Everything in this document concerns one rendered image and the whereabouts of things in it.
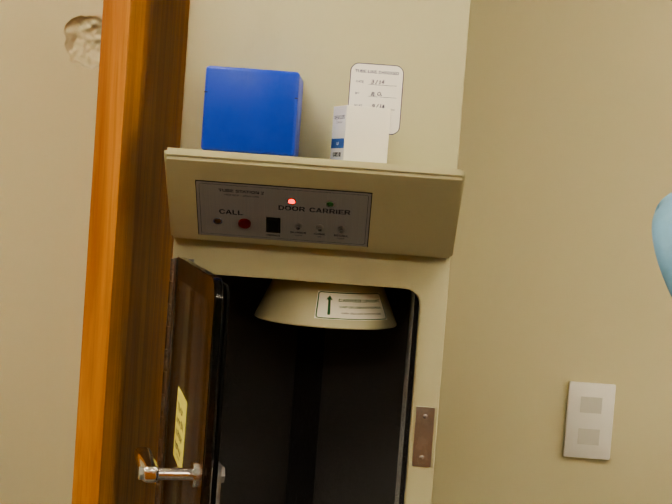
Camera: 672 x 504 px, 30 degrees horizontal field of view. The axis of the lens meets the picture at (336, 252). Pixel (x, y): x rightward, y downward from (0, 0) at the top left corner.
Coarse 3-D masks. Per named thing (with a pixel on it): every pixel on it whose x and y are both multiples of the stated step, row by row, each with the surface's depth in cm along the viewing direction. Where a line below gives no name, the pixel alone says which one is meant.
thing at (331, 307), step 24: (288, 288) 149; (312, 288) 148; (336, 288) 148; (360, 288) 149; (264, 312) 151; (288, 312) 148; (312, 312) 147; (336, 312) 147; (360, 312) 148; (384, 312) 151
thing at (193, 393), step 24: (192, 264) 130; (192, 288) 128; (216, 288) 114; (192, 312) 127; (216, 312) 114; (192, 336) 126; (216, 336) 114; (192, 360) 125; (216, 360) 114; (192, 384) 124; (216, 384) 115; (168, 408) 141; (192, 408) 123; (168, 432) 140; (192, 432) 122; (168, 456) 139; (192, 456) 121; (168, 480) 138
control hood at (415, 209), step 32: (192, 160) 133; (224, 160) 133; (256, 160) 133; (288, 160) 133; (320, 160) 133; (192, 192) 137; (384, 192) 135; (416, 192) 134; (448, 192) 134; (192, 224) 140; (384, 224) 138; (416, 224) 138; (448, 224) 138; (448, 256) 142
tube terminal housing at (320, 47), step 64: (192, 0) 143; (256, 0) 143; (320, 0) 143; (384, 0) 143; (448, 0) 143; (192, 64) 144; (256, 64) 144; (320, 64) 143; (448, 64) 143; (192, 128) 144; (320, 128) 144; (448, 128) 144; (192, 256) 145; (256, 256) 145; (320, 256) 145; (384, 256) 144
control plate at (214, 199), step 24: (216, 192) 136; (240, 192) 136; (264, 192) 136; (288, 192) 136; (312, 192) 135; (336, 192) 135; (360, 192) 135; (216, 216) 139; (240, 216) 139; (264, 216) 139; (288, 216) 138; (312, 216) 138; (336, 216) 138; (360, 216) 138; (288, 240) 141; (312, 240) 141; (336, 240) 141; (360, 240) 140
